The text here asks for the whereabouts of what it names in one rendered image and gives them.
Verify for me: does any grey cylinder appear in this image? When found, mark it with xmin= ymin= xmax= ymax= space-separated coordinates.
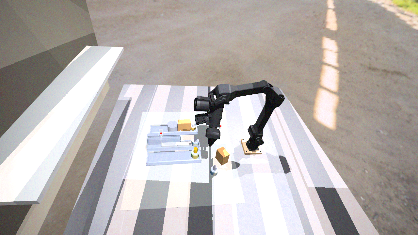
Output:
xmin=167 ymin=121 xmax=178 ymax=132

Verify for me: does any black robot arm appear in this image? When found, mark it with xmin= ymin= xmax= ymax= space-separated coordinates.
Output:
xmin=194 ymin=80 xmax=285 ymax=151

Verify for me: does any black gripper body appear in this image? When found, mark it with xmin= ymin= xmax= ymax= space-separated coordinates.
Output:
xmin=205 ymin=111 xmax=222 ymax=139

